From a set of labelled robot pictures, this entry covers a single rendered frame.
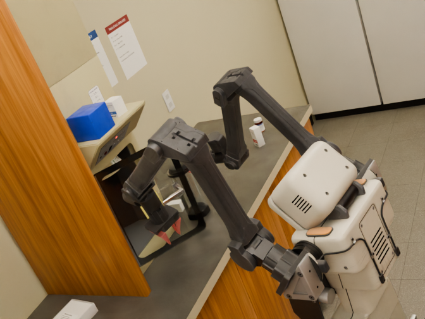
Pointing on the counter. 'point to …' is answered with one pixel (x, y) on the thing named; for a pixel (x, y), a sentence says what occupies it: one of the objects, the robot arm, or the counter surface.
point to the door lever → (174, 194)
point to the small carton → (116, 106)
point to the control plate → (112, 143)
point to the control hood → (88, 147)
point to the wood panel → (54, 187)
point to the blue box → (90, 122)
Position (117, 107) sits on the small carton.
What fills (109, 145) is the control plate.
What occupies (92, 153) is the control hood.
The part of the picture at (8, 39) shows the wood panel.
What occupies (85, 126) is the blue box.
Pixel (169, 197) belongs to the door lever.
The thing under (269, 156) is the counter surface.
